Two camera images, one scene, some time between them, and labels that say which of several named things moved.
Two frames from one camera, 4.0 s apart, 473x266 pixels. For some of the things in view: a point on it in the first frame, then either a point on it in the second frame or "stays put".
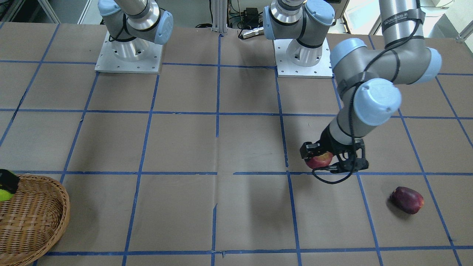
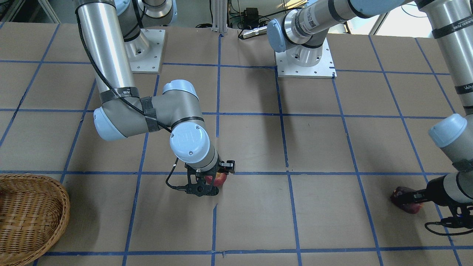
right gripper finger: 9,181 → 200,189
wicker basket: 32,221 stays put
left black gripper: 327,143 → 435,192
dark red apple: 407,200 stays put
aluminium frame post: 219,8 stays put
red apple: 323,160 → 220,179
